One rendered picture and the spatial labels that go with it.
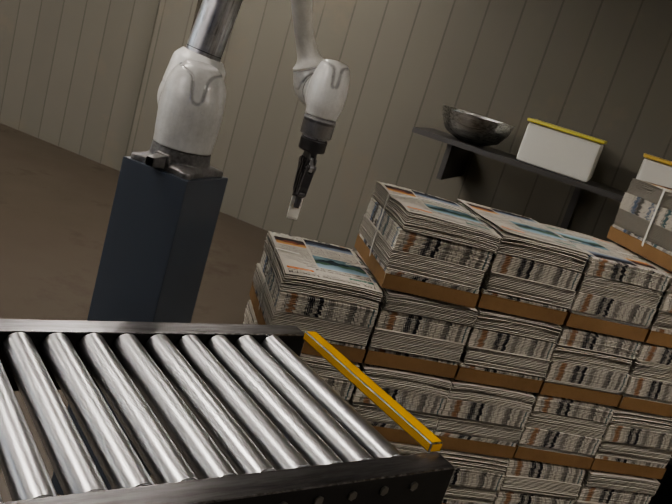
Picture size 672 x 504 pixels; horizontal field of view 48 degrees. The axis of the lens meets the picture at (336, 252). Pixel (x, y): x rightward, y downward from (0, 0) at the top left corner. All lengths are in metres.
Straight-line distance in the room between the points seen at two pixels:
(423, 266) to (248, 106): 3.72
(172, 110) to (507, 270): 1.02
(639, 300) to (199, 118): 1.40
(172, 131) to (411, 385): 0.98
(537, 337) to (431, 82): 3.08
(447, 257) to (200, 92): 0.79
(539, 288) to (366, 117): 3.20
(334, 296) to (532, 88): 3.21
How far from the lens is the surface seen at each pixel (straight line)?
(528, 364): 2.34
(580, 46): 5.01
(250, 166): 5.64
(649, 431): 2.70
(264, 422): 1.28
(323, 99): 2.03
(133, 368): 1.38
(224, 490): 1.09
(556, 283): 2.27
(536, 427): 2.48
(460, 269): 2.11
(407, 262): 2.06
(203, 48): 2.13
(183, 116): 1.92
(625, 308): 2.42
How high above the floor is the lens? 1.41
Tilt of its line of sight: 15 degrees down
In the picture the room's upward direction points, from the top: 17 degrees clockwise
